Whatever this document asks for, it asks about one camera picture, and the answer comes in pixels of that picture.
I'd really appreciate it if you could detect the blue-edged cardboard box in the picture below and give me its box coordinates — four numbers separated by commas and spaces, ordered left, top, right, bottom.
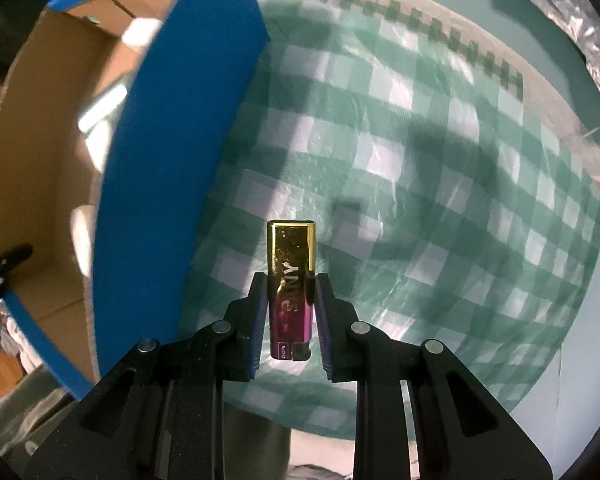
0, 0, 268, 398

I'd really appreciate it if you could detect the green checkered tablecloth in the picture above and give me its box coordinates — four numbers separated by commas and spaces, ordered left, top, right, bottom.
180, 0, 600, 408

